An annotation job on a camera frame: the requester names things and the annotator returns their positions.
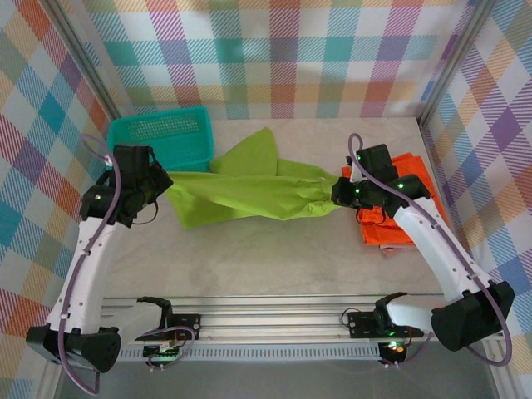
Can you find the lime green shorts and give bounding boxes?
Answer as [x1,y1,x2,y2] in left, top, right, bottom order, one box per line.
[165,127,340,230]

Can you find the left controller board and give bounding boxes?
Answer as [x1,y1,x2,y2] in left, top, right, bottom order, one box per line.
[142,341,188,367]

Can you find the aluminium rail frame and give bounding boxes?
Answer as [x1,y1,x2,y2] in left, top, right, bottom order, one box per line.
[99,282,506,346]

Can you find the aluminium frame leg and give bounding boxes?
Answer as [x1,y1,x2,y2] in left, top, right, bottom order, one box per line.
[484,340,513,399]
[39,365,66,399]

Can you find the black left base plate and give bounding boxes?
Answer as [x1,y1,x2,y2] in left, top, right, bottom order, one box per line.
[165,313,202,342]

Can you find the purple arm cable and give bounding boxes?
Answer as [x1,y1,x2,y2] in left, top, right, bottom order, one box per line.
[57,133,196,396]
[347,132,515,369]

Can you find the aluminium corner post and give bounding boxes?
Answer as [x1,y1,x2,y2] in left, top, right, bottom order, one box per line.
[43,0,126,126]
[415,0,500,128]

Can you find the grey slotted cable duct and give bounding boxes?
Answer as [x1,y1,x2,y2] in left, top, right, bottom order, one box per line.
[118,347,382,362]

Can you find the teal plastic basket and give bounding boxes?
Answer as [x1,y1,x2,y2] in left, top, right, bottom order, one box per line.
[106,106,216,172]

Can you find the orange shorts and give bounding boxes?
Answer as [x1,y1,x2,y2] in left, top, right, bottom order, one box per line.
[340,152,448,249]

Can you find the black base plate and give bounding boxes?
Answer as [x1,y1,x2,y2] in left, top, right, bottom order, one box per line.
[165,313,202,342]
[347,309,425,340]

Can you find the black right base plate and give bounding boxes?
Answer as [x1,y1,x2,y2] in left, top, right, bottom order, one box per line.
[347,309,425,340]

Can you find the controller board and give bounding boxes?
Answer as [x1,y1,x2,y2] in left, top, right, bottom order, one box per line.
[142,341,188,367]
[377,340,411,367]

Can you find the right controller board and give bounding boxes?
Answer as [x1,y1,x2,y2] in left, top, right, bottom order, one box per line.
[377,340,411,367]

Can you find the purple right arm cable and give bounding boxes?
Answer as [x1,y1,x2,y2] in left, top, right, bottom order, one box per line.
[347,132,515,369]

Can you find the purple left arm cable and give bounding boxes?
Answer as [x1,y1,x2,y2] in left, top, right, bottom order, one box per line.
[57,133,196,396]

